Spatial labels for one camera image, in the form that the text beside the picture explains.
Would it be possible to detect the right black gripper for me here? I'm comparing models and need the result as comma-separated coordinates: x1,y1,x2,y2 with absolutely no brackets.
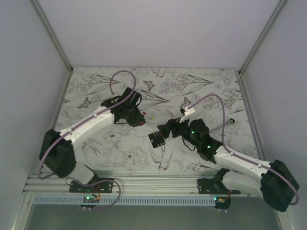
157,113,200,149

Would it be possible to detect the black fuse box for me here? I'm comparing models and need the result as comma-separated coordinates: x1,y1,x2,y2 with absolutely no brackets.
148,131,165,149

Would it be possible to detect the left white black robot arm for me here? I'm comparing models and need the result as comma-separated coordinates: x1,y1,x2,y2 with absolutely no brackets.
39,88,146,193

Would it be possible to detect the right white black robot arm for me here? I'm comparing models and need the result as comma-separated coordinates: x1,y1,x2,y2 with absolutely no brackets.
158,119,299,212

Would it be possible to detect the floral patterned mat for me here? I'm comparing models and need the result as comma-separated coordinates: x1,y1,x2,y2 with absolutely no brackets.
55,67,260,171

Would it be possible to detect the silver ratchet wrench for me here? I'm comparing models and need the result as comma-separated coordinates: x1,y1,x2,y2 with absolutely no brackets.
210,118,236,132

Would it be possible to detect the right controller board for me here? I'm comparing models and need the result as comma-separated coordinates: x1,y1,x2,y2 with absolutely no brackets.
214,196,231,213

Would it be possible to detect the controller board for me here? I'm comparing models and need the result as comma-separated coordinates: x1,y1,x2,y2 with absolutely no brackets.
214,196,231,213
80,195,100,211

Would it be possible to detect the left controller board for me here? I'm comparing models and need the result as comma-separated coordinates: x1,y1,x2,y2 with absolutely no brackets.
80,195,100,211

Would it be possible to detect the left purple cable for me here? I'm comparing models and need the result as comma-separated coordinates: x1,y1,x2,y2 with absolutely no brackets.
38,69,139,209

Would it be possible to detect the purple cable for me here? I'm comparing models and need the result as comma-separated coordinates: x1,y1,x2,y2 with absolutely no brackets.
38,69,139,209
187,93,300,213

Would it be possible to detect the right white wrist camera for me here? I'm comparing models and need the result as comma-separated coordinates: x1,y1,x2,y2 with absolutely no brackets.
179,106,195,124

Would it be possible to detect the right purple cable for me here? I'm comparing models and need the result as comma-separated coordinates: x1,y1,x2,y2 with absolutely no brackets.
187,93,300,213

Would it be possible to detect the aluminium rail base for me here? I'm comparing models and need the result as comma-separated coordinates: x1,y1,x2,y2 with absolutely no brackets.
23,171,216,196

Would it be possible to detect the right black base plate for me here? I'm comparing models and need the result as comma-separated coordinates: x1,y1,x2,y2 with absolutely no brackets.
197,178,230,195

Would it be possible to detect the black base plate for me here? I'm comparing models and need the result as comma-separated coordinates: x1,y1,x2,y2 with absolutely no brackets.
69,177,113,193
197,178,230,195

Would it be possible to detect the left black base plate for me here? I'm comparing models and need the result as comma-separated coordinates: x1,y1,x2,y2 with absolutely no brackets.
69,177,113,193

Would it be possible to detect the white slotted cable duct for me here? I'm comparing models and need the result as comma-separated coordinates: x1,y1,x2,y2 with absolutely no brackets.
33,195,215,207

